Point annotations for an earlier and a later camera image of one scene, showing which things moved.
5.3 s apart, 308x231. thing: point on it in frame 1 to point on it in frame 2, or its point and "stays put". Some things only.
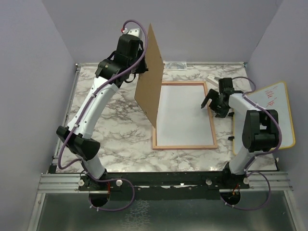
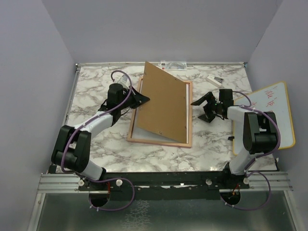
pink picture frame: [154, 141] to [132, 126]
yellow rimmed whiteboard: [275, 98] stays put
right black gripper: [221, 112] stays put
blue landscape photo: [181, 121] to [139, 133]
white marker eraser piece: [213, 78] stays put
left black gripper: [143, 68] to [138, 98]
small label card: [175, 65] stays put
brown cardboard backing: [150, 84] to [166, 110]
